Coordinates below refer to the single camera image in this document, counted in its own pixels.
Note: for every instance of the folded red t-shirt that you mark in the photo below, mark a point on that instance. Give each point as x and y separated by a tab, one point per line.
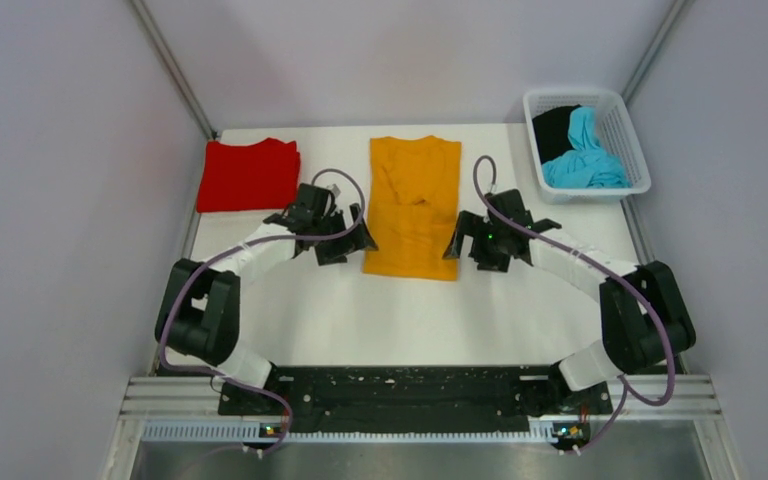
260	176

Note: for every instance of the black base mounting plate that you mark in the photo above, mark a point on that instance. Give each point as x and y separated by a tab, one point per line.
402	400

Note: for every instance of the light blue t-shirt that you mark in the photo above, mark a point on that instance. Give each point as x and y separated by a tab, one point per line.
587	164

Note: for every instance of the yellow t-shirt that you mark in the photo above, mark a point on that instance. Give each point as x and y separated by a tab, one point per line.
413	207

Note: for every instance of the white plastic laundry basket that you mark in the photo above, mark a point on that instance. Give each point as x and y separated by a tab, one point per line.
613	128

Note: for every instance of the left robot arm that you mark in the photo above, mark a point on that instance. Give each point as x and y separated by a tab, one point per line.
199	315

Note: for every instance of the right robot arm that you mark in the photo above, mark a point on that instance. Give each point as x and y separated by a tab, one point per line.
643	316

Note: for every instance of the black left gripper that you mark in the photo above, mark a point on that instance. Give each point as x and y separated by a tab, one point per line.
336	253

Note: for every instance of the black t-shirt in basket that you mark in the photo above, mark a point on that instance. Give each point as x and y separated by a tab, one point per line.
551	132

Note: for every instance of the aluminium front rail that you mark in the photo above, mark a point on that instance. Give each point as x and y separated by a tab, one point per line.
189	409

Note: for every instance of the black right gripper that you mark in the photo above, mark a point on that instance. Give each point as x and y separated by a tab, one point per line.
465	226

